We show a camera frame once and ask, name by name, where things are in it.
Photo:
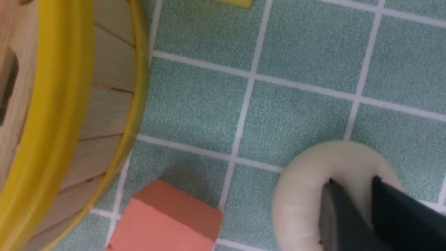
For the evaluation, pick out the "bamboo steamer tray yellow rim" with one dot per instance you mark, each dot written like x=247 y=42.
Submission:
x=74 y=81

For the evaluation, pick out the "yellow cube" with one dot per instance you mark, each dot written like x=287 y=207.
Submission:
x=238 y=3

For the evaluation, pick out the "orange cube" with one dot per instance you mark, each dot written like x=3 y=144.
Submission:
x=163 y=218

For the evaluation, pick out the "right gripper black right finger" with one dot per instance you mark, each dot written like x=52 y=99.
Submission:
x=403 y=223

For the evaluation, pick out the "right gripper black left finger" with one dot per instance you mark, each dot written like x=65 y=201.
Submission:
x=341 y=226

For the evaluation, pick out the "white bun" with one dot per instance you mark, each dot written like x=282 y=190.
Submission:
x=297 y=198

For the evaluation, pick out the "green checkered tablecloth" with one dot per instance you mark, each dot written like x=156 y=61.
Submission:
x=235 y=94

